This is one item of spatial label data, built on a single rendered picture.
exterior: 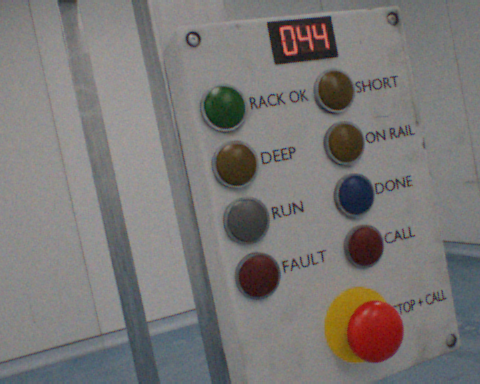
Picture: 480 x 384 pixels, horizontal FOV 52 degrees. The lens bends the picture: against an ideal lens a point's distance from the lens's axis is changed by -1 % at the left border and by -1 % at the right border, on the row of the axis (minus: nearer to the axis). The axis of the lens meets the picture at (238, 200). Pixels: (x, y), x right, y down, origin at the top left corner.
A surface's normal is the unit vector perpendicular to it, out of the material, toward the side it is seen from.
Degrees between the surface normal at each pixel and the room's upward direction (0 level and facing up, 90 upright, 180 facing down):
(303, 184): 90
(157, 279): 90
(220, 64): 90
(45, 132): 90
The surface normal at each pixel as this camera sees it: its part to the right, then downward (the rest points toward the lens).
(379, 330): 0.26, -0.07
